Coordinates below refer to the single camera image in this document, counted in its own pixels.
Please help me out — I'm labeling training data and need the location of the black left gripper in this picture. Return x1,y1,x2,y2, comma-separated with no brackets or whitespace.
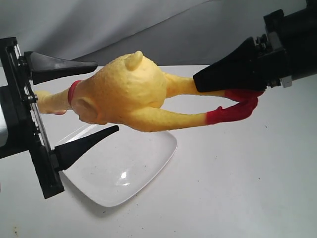
0,37,119,199

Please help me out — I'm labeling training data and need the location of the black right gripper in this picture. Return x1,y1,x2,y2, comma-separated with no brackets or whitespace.
193,9,292,92

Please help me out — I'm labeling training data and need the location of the yellow rubber chicken toy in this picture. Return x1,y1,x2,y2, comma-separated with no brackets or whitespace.
37,51,261,132

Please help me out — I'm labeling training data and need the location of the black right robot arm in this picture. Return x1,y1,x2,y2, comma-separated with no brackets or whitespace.
193,0,317,92

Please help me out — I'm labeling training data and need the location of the white backdrop cloth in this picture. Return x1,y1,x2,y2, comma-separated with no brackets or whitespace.
0,0,306,65

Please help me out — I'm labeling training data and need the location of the white square plate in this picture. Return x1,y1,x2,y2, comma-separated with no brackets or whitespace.
63,125,178,207

